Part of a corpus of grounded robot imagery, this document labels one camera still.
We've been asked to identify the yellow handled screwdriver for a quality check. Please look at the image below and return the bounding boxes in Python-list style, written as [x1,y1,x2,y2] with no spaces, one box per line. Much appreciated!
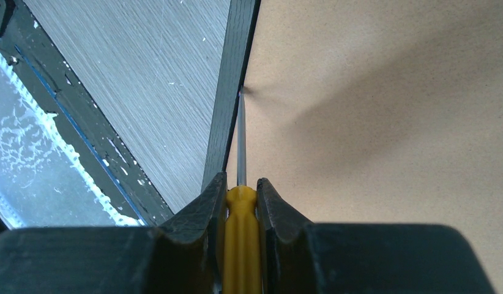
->
[222,87,263,293]

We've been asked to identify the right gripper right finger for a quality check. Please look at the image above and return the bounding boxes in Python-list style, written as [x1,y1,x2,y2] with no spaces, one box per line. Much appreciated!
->
[257,178,494,293]

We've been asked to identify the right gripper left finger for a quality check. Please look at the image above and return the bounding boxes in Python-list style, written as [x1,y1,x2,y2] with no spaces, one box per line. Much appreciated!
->
[0,172,227,293]

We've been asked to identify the black picture frame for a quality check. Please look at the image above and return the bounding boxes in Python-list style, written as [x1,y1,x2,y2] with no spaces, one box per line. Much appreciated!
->
[201,0,503,294]

